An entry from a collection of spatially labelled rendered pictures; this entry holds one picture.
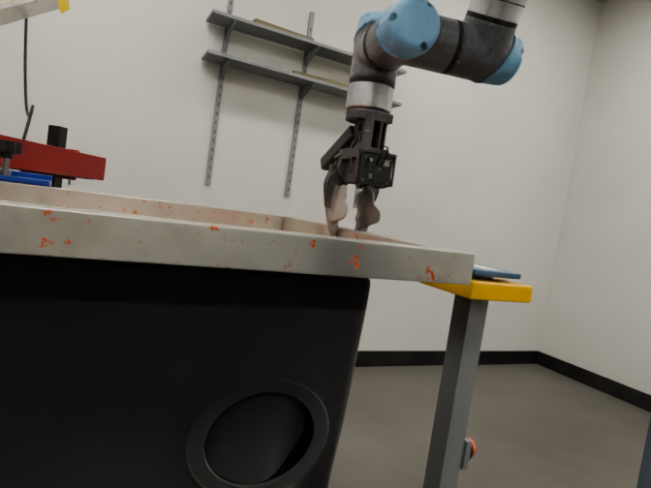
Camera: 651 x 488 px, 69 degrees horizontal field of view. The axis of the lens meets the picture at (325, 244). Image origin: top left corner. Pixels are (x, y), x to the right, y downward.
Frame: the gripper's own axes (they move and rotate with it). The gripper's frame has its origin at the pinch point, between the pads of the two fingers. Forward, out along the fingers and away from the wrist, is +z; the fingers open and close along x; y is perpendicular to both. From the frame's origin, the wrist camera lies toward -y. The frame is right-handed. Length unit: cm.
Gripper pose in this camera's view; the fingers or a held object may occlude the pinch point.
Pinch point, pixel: (345, 233)
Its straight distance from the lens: 81.5
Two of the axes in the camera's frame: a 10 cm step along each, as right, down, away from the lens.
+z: -1.3, 9.9, 0.8
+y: 4.3, 1.3, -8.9
